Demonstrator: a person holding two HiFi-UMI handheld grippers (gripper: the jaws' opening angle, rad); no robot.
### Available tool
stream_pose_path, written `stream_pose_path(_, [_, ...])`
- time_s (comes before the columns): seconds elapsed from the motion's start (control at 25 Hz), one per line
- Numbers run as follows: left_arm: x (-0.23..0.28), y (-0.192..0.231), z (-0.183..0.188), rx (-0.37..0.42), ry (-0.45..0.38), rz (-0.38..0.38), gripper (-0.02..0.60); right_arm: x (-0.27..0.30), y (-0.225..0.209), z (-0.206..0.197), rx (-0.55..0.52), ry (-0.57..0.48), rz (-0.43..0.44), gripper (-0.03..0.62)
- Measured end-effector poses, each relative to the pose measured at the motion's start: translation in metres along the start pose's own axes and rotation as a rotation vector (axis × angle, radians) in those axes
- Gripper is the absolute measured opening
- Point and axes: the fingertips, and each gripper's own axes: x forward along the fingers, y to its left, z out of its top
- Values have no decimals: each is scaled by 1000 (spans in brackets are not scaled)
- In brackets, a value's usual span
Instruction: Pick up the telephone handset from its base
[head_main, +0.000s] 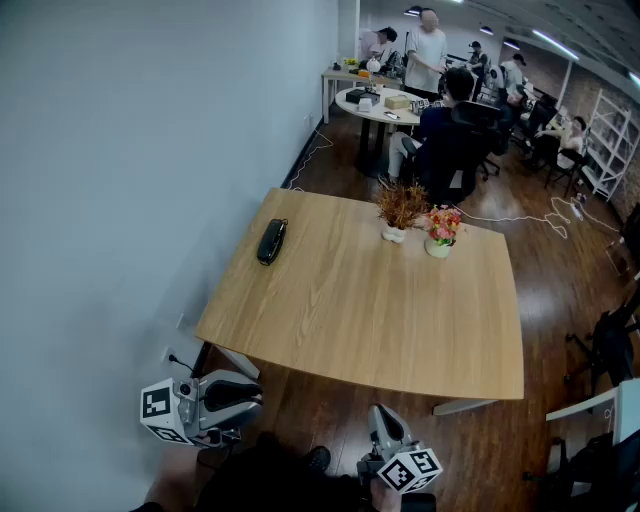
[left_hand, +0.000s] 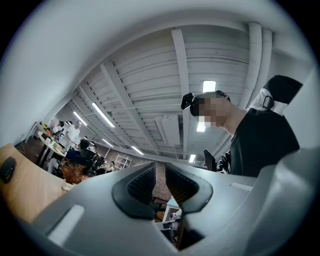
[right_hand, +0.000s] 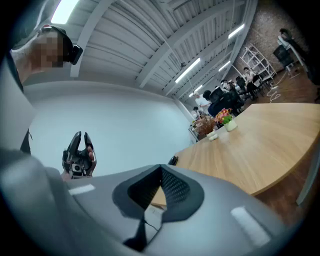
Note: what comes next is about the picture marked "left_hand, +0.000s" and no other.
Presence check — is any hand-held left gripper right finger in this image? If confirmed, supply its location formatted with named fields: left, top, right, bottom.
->
left=165, top=162, right=214, bottom=214

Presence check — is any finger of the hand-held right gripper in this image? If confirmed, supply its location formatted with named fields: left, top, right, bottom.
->
left=203, top=149, right=217, bottom=172

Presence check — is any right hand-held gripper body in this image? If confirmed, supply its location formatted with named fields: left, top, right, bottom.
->
left=218, top=149, right=231, bottom=174

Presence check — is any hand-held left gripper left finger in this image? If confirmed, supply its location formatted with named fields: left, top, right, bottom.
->
left=111, top=162, right=156, bottom=220

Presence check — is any white metal shelf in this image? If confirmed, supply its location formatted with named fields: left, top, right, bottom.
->
left=115, top=153, right=133, bottom=171

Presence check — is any person's black t-shirt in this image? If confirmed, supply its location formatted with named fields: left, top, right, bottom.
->
left=228, top=107, right=301, bottom=178

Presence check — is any person's head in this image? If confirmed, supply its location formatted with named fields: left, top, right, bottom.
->
left=189, top=89, right=248, bottom=137

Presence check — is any white ceiling air conditioner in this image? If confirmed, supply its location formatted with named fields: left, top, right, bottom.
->
left=154, top=114, right=181, bottom=148

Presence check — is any orange plant in white pot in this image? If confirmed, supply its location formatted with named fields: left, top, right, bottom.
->
left=59, top=159, right=88, bottom=192

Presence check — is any white round table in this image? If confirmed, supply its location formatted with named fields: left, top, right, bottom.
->
left=36, top=130, right=68, bottom=162

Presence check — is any white ceiling pipe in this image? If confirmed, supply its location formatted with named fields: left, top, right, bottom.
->
left=243, top=21, right=274, bottom=110

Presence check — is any black flat case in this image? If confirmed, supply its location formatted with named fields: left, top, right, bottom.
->
left=0, top=156, right=17, bottom=185

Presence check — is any black pack with white strap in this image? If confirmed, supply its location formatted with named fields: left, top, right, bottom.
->
left=249, top=74, right=304, bottom=116

